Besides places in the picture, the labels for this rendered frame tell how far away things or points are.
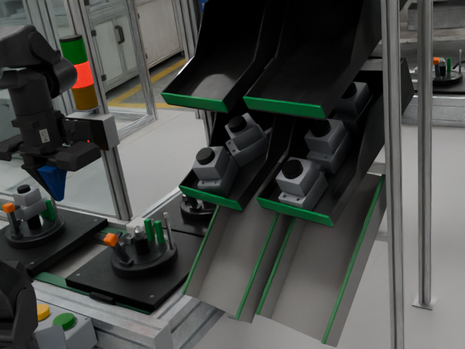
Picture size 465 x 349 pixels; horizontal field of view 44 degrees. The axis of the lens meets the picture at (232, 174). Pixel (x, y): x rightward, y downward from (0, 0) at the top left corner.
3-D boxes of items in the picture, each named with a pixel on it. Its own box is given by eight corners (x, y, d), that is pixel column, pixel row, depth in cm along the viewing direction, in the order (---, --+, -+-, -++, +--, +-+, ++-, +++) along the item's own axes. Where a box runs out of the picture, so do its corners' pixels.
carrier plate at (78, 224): (33, 278, 125) (30, 269, 125) (-33, 257, 138) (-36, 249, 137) (108, 225, 143) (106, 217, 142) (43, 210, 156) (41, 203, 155)
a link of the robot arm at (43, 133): (60, 120, 81) (91, 106, 85) (-21, 112, 91) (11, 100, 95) (75, 173, 84) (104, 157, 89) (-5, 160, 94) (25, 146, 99)
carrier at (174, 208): (225, 248, 126) (217, 197, 121) (142, 230, 139) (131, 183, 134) (277, 199, 144) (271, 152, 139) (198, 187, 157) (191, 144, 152)
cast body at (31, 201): (27, 221, 134) (18, 194, 131) (14, 218, 137) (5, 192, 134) (53, 204, 141) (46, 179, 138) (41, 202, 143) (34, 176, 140)
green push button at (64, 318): (65, 336, 105) (62, 327, 104) (50, 331, 107) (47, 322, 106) (81, 323, 108) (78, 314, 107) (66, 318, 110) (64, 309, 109)
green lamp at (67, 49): (76, 65, 122) (70, 42, 120) (59, 65, 124) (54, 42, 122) (93, 59, 126) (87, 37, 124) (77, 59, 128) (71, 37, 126)
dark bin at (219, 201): (242, 212, 89) (222, 181, 84) (184, 195, 98) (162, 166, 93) (328, 90, 101) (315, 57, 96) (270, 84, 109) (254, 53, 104)
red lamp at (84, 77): (81, 88, 124) (76, 66, 122) (66, 87, 126) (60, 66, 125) (98, 82, 128) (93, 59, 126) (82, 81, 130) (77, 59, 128)
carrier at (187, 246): (155, 314, 108) (142, 257, 103) (66, 286, 120) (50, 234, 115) (224, 248, 126) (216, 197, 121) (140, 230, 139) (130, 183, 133)
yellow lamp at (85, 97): (87, 111, 126) (81, 88, 124) (71, 109, 129) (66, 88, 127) (103, 103, 130) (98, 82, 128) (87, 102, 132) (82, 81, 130)
